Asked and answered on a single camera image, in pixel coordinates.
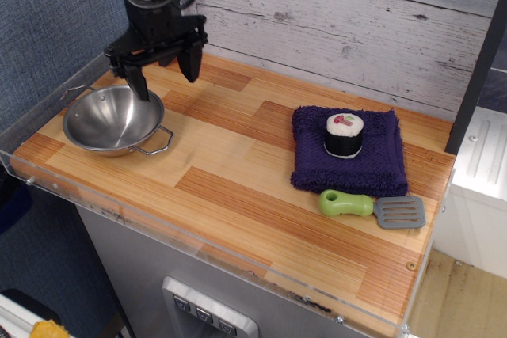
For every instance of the toy sushi roll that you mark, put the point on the toy sushi roll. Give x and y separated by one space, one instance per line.
344 135

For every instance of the dark grey left post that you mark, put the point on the dark grey left post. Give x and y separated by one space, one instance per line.
165 60

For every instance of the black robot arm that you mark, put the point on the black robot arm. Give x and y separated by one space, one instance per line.
157 32

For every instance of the dark grey post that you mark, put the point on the dark grey post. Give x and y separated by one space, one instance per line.
165 60
483 64

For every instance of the clear acrylic front guard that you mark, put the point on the clear acrylic front guard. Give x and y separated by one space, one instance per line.
249 220

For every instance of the small stainless steel pot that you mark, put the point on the small stainless steel pot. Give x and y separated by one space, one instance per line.
112 121

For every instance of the purple cloth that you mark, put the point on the purple cloth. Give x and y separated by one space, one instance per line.
378 170

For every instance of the grey toy fridge cabinet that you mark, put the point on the grey toy fridge cabinet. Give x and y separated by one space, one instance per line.
137 264

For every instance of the dark grey right post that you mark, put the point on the dark grey right post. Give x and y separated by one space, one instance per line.
483 64

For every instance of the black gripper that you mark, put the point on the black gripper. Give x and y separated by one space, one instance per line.
155 30

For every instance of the yellow object at corner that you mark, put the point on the yellow object at corner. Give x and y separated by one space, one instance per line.
48 329

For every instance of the silver dispenser button panel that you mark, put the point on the silver dispenser button panel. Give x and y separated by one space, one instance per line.
208 310

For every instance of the green handled grey toy spatula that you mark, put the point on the green handled grey toy spatula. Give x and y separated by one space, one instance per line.
392 213

